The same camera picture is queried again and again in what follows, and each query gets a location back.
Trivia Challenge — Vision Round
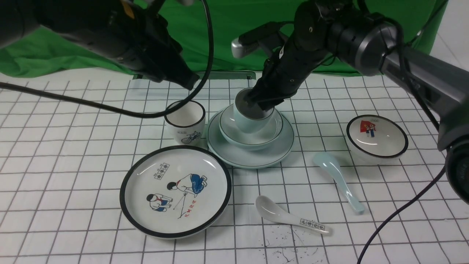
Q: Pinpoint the white ceramic spoon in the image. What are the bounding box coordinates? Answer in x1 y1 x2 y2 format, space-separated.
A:
255 195 333 235

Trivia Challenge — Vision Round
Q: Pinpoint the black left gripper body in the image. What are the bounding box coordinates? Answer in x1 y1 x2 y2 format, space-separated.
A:
121 7 199 91

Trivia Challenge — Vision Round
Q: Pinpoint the light blue ceramic spoon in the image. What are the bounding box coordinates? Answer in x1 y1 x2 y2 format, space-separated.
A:
313 152 365 215

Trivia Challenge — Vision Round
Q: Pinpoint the light blue bowl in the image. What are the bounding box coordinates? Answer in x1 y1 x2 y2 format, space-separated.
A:
218 104 283 150

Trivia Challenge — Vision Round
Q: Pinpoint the green backdrop cloth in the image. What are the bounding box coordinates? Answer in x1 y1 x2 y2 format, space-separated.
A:
0 0 444 78

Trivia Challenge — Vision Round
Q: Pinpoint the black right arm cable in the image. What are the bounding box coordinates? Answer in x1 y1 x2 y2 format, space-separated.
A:
357 15 448 264

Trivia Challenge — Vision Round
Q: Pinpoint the white plate black rim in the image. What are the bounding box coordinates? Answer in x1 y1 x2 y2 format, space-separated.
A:
119 146 232 239

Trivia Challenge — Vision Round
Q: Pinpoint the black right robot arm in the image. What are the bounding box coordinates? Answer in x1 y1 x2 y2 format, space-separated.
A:
244 0 469 202

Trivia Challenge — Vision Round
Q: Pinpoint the white bowl black rim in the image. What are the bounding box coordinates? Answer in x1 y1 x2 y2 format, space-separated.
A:
345 115 409 165

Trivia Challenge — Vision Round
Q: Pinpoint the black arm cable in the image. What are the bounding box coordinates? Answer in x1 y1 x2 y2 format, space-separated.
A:
357 15 448 264
0 0 214 118

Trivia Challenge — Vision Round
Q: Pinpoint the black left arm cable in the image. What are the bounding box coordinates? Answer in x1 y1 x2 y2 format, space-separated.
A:
0 0 214 118

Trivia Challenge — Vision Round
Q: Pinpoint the light blue cup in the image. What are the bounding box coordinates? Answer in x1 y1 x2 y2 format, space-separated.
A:
233 88 274 133

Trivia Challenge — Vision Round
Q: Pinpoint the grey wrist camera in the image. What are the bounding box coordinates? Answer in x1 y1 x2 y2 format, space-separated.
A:
231 22 290 59

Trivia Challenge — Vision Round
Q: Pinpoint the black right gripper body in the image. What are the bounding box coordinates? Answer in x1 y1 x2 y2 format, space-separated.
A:
248 38 329 110

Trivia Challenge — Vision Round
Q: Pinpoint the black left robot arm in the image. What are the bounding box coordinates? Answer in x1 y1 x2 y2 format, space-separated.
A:
0 0 199 90

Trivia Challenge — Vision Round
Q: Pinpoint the white cup with bicycle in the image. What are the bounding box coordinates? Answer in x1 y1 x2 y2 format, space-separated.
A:
164 100 206 146

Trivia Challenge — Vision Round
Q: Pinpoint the light blue plate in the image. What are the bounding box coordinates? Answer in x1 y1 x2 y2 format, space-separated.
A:
206 111 295 169

